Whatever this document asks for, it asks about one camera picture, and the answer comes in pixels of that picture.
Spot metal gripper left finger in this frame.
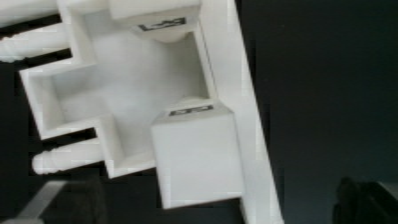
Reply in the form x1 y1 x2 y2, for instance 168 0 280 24
6 179 106 224

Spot white chair leg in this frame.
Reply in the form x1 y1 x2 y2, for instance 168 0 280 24
108 0 202 43
150 98 243 209

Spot white U-shaped fence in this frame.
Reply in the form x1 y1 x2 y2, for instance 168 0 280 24
0 0 285 224

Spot white chair seat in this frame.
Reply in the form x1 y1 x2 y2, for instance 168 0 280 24
0 0 214 178

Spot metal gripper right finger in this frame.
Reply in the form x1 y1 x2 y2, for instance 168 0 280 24
332 177 398 224

